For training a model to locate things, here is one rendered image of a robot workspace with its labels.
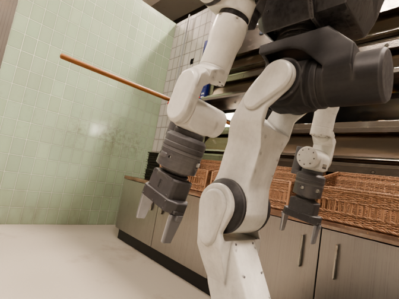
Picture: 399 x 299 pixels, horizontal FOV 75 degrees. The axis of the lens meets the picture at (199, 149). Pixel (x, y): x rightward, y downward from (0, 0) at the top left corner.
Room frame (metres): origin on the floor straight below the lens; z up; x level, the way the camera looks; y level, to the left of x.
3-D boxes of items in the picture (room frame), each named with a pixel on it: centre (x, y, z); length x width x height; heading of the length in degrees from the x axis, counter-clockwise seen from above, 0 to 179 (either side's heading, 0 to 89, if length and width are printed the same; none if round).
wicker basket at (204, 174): (2.12, -0.06, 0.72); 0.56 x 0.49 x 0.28; 44
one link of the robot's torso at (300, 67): (0.65, -0.21, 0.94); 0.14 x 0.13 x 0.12; 134
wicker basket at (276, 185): (1.68, -0.47, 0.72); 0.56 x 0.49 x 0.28; 44
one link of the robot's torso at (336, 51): (0.60, -0.26, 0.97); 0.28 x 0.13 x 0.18; 44
